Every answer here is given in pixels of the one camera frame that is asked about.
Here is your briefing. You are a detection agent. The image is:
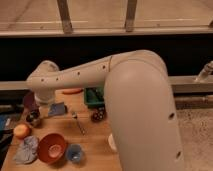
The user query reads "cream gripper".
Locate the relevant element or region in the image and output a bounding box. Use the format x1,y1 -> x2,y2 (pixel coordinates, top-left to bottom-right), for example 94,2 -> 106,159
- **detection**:
34,90 -> 55,105

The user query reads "blue sponge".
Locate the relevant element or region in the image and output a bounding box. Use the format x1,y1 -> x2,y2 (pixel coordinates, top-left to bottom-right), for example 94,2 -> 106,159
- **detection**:
48,102 -> 67,116

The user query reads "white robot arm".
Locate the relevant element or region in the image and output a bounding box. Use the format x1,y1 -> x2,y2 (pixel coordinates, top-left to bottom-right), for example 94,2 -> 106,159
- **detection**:
26,50 -> 185,171

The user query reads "purple bowl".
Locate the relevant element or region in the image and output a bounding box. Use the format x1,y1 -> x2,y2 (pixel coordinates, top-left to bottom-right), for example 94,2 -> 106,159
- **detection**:
23,92 -> 38,111

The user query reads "orange red bowl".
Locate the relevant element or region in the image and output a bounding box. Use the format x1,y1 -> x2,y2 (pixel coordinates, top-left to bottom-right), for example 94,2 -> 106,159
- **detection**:
37,133 -> 67,165

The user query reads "small blue bowl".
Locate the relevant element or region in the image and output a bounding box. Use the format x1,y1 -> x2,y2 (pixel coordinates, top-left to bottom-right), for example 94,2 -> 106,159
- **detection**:
65,144 -> 83,163

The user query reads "red chili pepper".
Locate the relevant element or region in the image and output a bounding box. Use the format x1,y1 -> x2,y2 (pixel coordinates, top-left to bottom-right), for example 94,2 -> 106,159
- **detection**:
62,88 -> 83,95

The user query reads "metal fork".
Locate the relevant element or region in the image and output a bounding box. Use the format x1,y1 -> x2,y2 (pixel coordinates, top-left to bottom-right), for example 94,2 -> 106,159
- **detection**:
71,111 -> 85,135

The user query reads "orange fruit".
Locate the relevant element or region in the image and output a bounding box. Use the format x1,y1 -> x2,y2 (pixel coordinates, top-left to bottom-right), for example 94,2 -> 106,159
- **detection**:
13,124 -> 31,139

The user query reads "green plastic tray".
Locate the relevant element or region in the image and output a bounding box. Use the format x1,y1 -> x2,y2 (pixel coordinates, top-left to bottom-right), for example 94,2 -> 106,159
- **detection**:
84,87 -> 104,108

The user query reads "bunch of dark grapes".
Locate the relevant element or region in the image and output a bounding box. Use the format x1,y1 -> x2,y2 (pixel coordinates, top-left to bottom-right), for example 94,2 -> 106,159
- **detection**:
91,107 -> 107,122

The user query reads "grey blue cloth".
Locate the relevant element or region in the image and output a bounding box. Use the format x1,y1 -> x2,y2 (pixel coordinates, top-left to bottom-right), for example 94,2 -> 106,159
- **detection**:
13,136 -> 39,164

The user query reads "white cup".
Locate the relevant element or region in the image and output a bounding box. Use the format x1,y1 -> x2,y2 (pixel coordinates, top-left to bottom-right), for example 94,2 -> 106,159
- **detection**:
108,134 -> 117,152

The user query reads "left wooden window post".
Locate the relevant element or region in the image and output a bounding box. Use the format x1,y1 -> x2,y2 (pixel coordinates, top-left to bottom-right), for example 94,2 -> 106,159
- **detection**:
57,0 -> 73,34

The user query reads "wooden window post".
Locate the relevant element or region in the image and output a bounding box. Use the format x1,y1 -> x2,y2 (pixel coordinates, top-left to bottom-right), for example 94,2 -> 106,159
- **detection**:
57,0 -> 73,34
124,0 -> 137,32

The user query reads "right wooden window post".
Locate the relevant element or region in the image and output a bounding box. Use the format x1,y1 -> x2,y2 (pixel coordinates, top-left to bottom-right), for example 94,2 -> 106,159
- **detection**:
124,0 -> 137,32

